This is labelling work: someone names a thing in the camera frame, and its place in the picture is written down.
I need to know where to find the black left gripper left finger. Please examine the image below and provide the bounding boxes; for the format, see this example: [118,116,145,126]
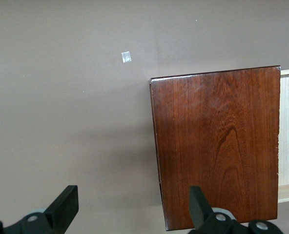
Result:
[0,185,79,234]

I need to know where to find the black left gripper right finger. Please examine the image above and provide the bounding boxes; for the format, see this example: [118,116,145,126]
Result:
[188,185,283,234]

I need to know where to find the dark brown wooden cabinet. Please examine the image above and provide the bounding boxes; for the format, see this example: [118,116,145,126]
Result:
[149,65,282,232]

